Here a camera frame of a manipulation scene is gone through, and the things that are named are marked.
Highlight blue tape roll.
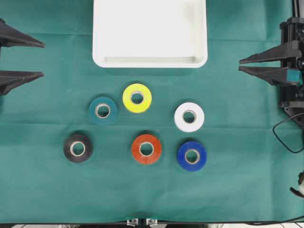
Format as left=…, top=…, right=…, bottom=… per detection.
left=177, top=142, right=207, bottom=172

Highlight white plastic tray case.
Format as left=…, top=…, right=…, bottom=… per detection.
left=92, top=0, right=208, bottom=68

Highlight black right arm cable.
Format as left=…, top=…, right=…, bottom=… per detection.
left=272, top=112, right=304, bottom=154

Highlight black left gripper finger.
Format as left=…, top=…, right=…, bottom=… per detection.
left=0, top=19, right=46, bottom=48
left=0, top=71, right=44, bottom=96

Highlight green table cloth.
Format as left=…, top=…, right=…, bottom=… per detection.
left=0, top=0, right=304, bottom=223

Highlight red tape roll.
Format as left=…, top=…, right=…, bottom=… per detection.
left=131, top=134, right=162, bottom=165

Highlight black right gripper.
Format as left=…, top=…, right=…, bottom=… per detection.
left=238, top=17, right=304, bottom=112

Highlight dark object at right edge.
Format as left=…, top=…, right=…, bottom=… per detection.
left=290, top=172, right=304, bottom=198

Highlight green tape roll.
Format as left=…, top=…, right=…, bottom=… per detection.
left=88, top=96, right=118, bottom=125

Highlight metal table clamp brackets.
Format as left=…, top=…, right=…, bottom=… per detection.
left=126, top=218, right=158, bottom=228

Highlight black tape roll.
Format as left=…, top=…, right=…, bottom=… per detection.
left=63, top=134, right=94, bottom=163

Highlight white tape roll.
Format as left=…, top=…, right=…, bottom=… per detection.
left=174, top=102, right=205, bottom=133

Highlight yellow tape roll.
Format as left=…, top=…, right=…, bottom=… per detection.
left=122, top=83, right=152, bottom=114

